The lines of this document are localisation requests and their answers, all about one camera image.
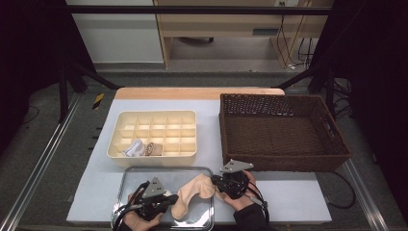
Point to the brown wicker basket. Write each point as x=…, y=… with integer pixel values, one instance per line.
x=304, y=141

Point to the black metal stand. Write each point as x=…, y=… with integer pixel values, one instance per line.
x=330, y=93
x=63, y=96

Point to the beige sock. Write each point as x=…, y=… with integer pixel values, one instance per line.
x=192, y=191
x=149, y=150
x=157, y=149

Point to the white sock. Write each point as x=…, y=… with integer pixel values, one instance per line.
x=136, y=149
x=128, y=153

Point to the white table mat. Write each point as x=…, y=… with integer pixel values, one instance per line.
x=211, y=134

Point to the person's right hand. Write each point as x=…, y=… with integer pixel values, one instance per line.
x=240, y=203

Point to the white cabinet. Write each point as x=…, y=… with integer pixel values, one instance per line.
x=122, y=41

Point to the black curtain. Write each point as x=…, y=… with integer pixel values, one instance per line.
x=32, y=48
x=378, y=64

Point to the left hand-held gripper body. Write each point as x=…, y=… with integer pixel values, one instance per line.
x=154, y=192

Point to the black horizontal bar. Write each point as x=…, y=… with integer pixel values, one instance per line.
x=192, y=10

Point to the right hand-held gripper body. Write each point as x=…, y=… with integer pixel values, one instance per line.
x=235, y=184

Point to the cream divided storage box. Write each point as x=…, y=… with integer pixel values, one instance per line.
x=154, y=160

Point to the yellow black tape strip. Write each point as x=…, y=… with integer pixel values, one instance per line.
x=98, y=101

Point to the person's left hand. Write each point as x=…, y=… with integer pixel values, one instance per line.
x=139, y=224

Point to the wooden desk shelf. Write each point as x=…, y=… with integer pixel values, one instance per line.
x=224, y=24

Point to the aluminium rail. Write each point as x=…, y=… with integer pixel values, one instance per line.
x=38, y=173
x=365, y=199

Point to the clear box lid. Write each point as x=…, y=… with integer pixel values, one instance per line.
x=138, y=179

